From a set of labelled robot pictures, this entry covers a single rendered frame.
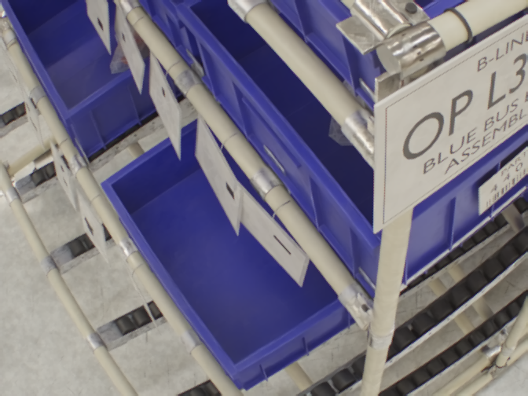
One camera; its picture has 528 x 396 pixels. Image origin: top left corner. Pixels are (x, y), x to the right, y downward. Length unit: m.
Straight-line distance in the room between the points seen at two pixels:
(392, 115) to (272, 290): 0.89
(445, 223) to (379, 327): 0.14
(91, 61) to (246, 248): 0.48
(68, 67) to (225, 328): 0.59
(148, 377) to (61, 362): 0.22
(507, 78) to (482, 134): 0.08
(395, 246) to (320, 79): 0.18
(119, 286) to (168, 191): 0.78
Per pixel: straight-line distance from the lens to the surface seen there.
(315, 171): 1.18
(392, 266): 1.12
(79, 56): 1.96
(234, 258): 1.71
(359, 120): 0.99
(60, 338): 2.51
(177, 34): 1.48
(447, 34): 0.81
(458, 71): 0.84
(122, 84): 1.72
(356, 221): 1.16
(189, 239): 1.73
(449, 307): 1.68
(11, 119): 2.27
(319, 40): 1.01
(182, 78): 1.50
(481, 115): 0.95
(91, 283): 2.55
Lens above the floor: 2.29
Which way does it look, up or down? 63 degrees down
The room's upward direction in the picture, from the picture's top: 5 degrees counter-clockwise
